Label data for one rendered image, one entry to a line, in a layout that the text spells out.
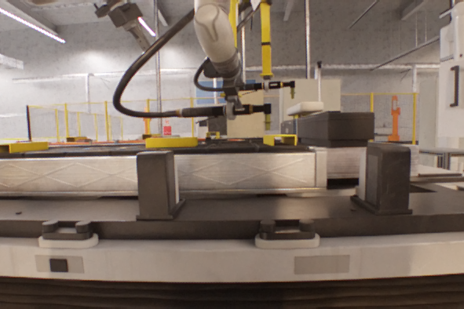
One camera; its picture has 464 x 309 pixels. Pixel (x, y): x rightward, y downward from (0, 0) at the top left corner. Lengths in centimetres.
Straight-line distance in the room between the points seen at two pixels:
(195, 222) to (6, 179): 61
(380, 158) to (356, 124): 32
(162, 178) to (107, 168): 26
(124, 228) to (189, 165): 23
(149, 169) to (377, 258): 46
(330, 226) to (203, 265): 25
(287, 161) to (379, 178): 22
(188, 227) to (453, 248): 50
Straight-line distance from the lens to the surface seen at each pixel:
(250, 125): 544
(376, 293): 100
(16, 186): 92
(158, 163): 51
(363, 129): 88
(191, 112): 118
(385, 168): 57
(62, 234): 59
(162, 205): 53
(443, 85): 357
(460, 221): 68
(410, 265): 59
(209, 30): 78
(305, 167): 68
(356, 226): 56
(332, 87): 577
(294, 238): 49
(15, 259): 67
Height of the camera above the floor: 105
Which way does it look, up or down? 5 degrees down
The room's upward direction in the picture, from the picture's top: 2 degrees counter-clockwise
